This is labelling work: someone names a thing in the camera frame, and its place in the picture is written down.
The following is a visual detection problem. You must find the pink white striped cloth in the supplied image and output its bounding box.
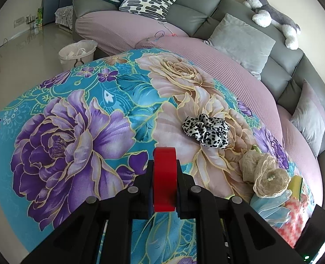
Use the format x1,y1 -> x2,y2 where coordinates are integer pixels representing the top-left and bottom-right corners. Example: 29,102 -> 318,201
273,194 -> 315,248

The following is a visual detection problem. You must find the beige lace scrunchie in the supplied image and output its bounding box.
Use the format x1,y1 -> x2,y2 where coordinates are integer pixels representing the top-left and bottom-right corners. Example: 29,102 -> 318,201
239,150 -> 291,198

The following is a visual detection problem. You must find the red tape roll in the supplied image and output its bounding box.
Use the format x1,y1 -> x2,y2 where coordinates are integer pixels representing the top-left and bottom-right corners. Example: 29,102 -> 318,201
153,147 -> 177,212

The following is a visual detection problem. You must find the black white leopard scrunchie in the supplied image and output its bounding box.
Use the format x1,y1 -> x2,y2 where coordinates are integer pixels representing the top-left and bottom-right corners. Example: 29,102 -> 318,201
182,114 -> 229,149

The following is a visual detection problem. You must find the light blue cloth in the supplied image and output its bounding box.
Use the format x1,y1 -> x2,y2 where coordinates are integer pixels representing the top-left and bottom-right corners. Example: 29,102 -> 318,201
250,189 -> 292,228

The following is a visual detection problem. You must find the yellow sponge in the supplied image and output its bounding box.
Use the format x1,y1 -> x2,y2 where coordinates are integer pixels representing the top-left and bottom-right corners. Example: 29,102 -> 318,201
288,175 -> 303,202

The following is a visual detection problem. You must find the floral teal blanket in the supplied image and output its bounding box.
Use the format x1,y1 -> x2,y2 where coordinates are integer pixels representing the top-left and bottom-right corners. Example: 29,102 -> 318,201
0,48 -> 300,263

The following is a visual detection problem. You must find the grey pink right cushion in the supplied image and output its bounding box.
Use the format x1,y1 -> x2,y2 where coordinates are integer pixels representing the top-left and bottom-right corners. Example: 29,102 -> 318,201
290,79 -> 325,157

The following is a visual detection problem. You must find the grey middle cushion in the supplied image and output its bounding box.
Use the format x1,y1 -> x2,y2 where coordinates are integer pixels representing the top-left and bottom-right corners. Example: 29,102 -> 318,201
205,14 -> 276,80

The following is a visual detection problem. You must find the white waste basket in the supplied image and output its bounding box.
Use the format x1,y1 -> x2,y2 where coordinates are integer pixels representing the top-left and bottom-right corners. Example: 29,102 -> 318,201
58,39 -> 97,71

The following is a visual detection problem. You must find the grey sofa pink cover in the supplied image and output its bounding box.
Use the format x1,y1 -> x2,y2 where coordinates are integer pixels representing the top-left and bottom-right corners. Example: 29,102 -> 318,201
71,0 -> 325,215

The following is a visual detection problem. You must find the husky plush toy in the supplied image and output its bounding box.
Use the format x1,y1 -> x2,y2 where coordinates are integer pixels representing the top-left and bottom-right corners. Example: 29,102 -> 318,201
243,0 -> 301,50

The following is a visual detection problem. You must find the black white patterned cushion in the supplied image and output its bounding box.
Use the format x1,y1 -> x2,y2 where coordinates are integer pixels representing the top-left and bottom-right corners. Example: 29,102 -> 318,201
119,0 -> 177,22

